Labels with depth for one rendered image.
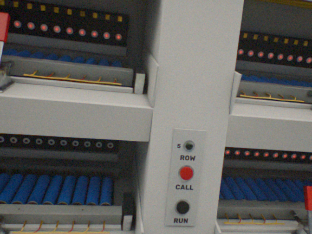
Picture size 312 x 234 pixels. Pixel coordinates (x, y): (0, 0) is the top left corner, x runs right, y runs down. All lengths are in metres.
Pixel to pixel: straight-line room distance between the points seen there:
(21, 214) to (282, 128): 0.36
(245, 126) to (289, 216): 0.21
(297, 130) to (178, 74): 0.17
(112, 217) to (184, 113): 0.18
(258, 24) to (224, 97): 0.28
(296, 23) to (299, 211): 0.36
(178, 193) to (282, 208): 0.21
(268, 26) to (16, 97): 0.47
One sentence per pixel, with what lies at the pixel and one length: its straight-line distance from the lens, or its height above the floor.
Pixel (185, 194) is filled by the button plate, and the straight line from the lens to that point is 0.34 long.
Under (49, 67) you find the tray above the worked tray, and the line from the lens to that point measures 0.38.
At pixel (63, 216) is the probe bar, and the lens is 0.40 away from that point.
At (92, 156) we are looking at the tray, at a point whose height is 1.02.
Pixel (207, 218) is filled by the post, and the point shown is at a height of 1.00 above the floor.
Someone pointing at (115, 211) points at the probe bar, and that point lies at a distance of 0.40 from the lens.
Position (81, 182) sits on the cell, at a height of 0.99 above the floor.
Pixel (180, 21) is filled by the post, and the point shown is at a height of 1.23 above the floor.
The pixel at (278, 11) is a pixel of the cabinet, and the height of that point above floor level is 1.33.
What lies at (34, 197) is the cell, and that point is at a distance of 0.43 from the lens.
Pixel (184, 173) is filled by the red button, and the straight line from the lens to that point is 0.32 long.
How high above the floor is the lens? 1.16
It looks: 6 degrees down
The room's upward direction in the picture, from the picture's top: 5 degrees clockwise
